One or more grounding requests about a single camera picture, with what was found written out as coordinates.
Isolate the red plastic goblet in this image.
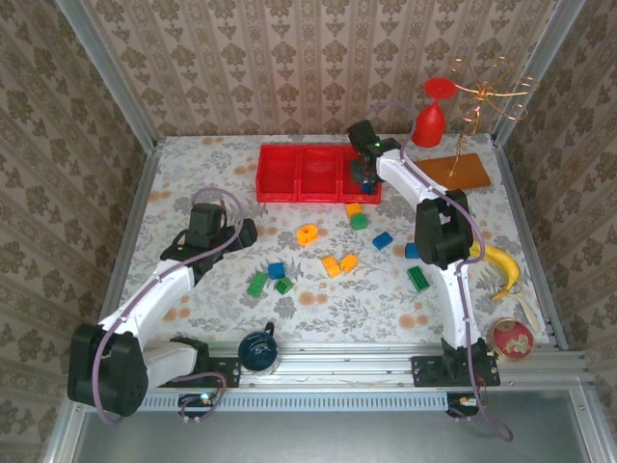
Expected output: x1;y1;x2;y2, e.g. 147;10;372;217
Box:
411;76;457;149

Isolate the brown wooden base plate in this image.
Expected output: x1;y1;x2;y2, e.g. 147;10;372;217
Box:
415;152;492;189

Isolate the aluminium frame side rail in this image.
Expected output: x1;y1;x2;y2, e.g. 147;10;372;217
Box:
45;139;163;463
491;134;573;351

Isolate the grey slotted cable duct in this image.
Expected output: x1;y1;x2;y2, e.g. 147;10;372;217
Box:
139;390;454;412

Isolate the dark blue mug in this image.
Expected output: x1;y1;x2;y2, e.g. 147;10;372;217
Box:
237;321;281;373

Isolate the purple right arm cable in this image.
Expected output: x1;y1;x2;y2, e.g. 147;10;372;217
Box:
363;100;515;443

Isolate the gold wire tree sculpture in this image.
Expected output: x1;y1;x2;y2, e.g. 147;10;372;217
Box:
446;55;540;177

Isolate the green long lego brick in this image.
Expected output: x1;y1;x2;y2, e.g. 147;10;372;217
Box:
246;271;269;297
407;265;431;293

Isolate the black controller board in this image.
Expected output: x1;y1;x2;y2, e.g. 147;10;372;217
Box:
445;393;483;419
178;393;228;419

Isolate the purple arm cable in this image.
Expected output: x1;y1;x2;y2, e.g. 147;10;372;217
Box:
94;186;246;425
363;100;515;443

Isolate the grey metal panel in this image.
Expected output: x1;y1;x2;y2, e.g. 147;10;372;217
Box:
71;390;597;463

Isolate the aluminium mounting rail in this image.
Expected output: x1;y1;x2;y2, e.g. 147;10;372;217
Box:
144;342;587;392

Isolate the red plastic bin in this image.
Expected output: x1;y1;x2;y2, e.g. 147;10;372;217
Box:
296;145;345;204
339;147;383;206
255;144;302;204

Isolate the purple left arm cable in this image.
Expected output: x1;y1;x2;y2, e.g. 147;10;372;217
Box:
94;186;246;425

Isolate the yellow banana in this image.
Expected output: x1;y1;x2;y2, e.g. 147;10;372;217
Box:
469;240;522;301

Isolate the round red and gold tin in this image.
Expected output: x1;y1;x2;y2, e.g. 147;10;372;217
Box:
491;317;535;361

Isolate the yellow rounded lego piece 120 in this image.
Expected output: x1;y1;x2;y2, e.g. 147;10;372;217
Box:
295;224;320;247

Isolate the aluminium frame post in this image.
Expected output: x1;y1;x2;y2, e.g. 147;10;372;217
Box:
55;0;159;151
492;0;588;146

